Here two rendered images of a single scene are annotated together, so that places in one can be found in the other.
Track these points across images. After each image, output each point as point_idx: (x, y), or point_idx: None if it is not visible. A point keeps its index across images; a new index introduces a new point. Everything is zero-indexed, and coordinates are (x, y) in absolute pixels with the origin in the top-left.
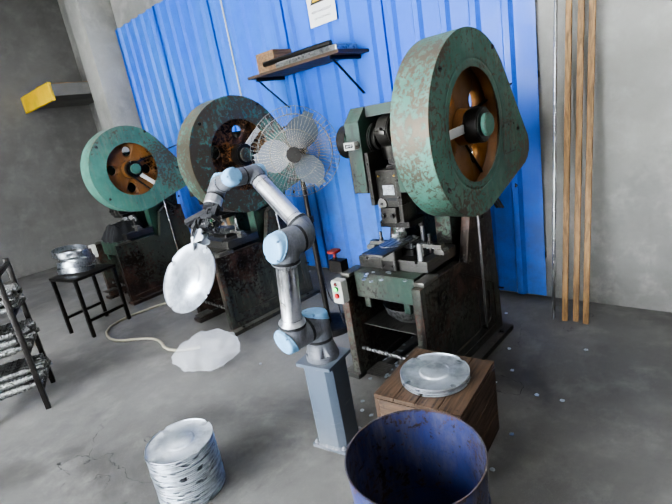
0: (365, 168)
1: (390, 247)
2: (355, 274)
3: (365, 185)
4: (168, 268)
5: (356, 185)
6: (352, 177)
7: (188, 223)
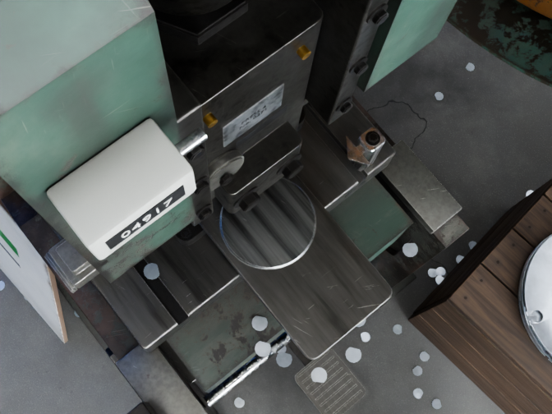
0: None
1: (314, 236)
2: (211, 387)
3: (183, 213)
4: None
5: (123, 258)
6: (94, 263)
7: None
